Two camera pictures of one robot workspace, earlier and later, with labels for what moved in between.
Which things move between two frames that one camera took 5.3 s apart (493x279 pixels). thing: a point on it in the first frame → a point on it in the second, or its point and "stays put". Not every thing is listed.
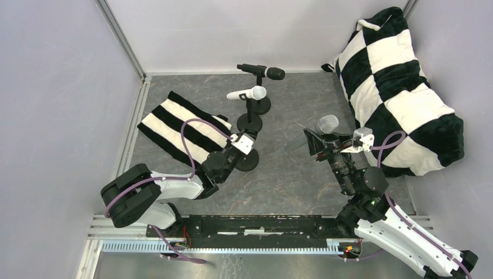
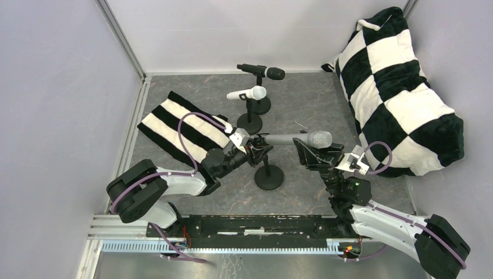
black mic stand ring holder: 249,121 stays put
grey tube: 326,124 → 317,139
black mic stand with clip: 263,106 stays put
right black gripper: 327,145 → 321,156
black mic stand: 251,125 → 268,176
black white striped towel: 184,130 stays put
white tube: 256,93 stays put
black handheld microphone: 271,72 stays put
